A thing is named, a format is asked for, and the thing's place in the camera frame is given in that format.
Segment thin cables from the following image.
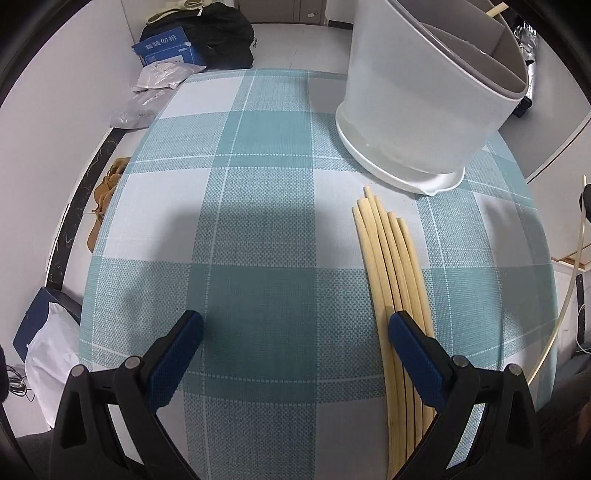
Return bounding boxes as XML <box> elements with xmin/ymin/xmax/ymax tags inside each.
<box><xmin>4</xmin><ymin>364</ymin><xmax>35</xmax><ymax>402</ymax></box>

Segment blue cardboard box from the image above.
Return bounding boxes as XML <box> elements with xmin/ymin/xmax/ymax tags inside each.
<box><xmin>131</xmin><ymin>28</ymin><xmax>206</xmax><ymax>70</ymax></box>

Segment grey cabinet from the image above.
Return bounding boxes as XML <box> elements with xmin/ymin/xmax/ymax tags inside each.
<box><xmin>252</xmin><ymin>0</ymin><xmax>356</xmax><ymax>26</ymax></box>

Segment large white plastic bag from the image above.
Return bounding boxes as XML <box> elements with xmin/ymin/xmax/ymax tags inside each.
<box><xmin>25</xmin><ymin>302</ymin><xmax>81</xmax><ymax>430</ymax></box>

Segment teal checked tablecloth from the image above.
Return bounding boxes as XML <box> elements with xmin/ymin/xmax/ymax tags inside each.
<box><xmin>76</xmin><ymin>68</ymin><xmax>561</xmax><ymax>480</ymax></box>

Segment grey plastic bag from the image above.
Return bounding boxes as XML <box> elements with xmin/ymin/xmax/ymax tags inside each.
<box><xmin>111</xmin><ymin>88</ymin><xmax>174</xmax><ymax>130</ymax></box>

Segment black bag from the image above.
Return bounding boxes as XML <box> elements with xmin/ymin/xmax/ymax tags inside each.
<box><xmin>141</xmin><ymin>2</ymin><xmax>256</xmax><ymax>72</ymax></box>

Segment silver foil bag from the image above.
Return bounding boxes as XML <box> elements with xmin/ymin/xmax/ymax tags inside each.
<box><xmin>512</xmin><ymin>21</ymin><xmax>539</xmax><ymax>100</ymax></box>

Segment cream cloth bag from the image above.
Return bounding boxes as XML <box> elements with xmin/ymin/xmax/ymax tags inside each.
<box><xmin>148</xmin><ymin>0</ymin><xmax>218</xmax><ymax>24</ymax></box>

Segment tan cloth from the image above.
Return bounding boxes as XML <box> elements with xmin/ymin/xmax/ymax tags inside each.
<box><xmin>88</xmin><ymin>157</ymin><xmax>132</xmax><ymax>252</ymax></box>

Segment dark blue box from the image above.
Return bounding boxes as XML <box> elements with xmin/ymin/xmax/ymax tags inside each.
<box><xmin>13</xmin><ymin>286</ymin><xmax>84</xmax><ymax>365</ymax></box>

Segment person's dark clothing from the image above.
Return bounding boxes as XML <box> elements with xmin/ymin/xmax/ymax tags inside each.
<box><xmin>538</xmin><ymin>369</ymin><xmax>591</xmax><ymax>480</ymax></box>

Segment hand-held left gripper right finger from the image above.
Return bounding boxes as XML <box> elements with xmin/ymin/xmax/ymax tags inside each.
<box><xmin>388</xmin><ymin>310</ymin><xmax>550</xmax><ymax>480</ymax></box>

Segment white translucent utensil holder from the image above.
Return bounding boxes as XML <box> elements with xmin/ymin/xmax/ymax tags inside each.
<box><xmin>335</xmin><ymin>0</ymin><xmax>529</xmax><ymax>197</ymax></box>

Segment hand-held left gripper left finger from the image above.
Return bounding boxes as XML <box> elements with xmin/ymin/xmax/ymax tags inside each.
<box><xmin>48</xmin><ymin>309</ymin><xmax>206</xmax><ymax>480</ymax></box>

